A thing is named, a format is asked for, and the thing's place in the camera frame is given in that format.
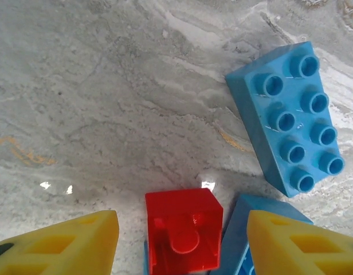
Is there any blue eight-stud lego brick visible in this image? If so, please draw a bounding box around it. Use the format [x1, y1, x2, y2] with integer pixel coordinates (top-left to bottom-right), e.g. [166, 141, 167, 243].
[225, 41, 346, 198]

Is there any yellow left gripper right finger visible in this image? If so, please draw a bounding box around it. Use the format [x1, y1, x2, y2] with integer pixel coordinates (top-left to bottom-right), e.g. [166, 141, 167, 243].
[246, 210, 353, 275]

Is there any red lego brick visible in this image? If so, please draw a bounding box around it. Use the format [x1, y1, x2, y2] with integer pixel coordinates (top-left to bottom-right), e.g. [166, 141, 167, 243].
[144, 187, 224, 275]

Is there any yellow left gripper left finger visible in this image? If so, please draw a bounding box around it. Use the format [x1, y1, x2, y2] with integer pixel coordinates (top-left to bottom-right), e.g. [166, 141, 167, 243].
[0, 210, 120, 275]

